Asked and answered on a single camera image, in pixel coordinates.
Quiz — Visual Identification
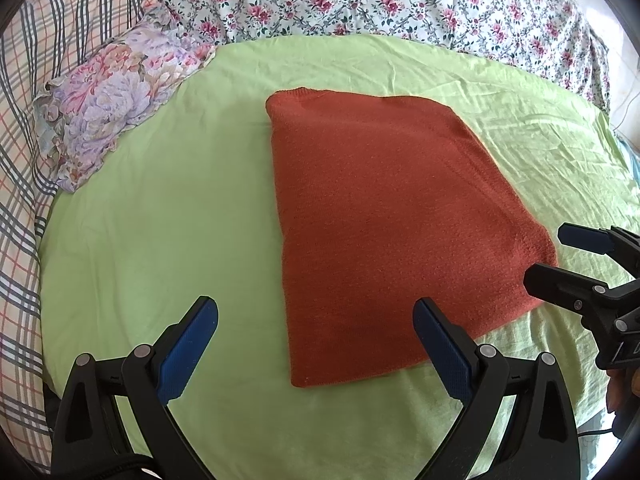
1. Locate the rust orange knit sweater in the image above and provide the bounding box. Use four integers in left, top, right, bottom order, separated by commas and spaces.
265, 87, 560, 389

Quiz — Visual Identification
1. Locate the white cable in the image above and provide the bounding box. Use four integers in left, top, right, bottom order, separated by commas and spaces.
611, 92, 633, 133

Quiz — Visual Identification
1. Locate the person's right hand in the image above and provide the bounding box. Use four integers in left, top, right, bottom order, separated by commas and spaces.
607, 364, 640, 413

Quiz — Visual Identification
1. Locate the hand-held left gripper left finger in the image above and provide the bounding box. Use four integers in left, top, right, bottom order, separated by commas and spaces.
50, 296, 219, 480

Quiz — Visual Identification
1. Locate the purple floral pillow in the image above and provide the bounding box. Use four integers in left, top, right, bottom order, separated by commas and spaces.
32, 15, 218, 193

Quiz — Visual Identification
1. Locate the white pink floral quilt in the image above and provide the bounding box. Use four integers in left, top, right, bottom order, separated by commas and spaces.
155, 0, 613, 116

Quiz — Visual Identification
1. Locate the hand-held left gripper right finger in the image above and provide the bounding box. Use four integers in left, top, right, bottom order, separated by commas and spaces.
412, 297, 583, 480

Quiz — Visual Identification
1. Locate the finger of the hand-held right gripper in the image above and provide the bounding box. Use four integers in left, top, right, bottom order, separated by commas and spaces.
557, 222, 640, 281
524, 261, 640, 326

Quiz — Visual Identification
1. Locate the plaid bed sheet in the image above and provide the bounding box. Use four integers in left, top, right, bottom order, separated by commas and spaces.
0, 0, 166, 476

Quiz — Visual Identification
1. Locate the light green bed sheet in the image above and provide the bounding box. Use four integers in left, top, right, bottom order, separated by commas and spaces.
37, 35, 640, 480

